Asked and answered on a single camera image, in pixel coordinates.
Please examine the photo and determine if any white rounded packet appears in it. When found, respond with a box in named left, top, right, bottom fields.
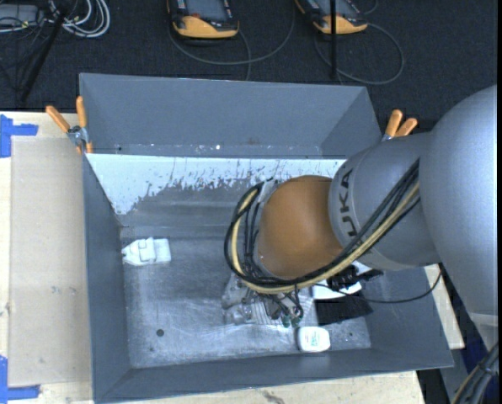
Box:
left=296, top=326, right=332, bottom=354

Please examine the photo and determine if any black rectangular pad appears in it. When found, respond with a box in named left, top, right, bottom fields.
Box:
left=315, top=294, right=375, bottom=326

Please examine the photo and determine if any white plastic block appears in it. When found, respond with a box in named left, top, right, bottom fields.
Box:
left=121, top=237, right=173, bottom=267

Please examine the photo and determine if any grey metal bin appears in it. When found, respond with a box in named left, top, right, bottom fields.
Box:
left=77, top=72, right=455, bottom=403

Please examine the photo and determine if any brown cardboard board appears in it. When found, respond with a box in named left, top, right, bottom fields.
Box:
left=7, top=136, right=93, bottom=387

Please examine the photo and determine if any black cylinder on white bracket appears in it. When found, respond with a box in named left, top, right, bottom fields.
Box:
left=312, top=265, right=385, bottom=300

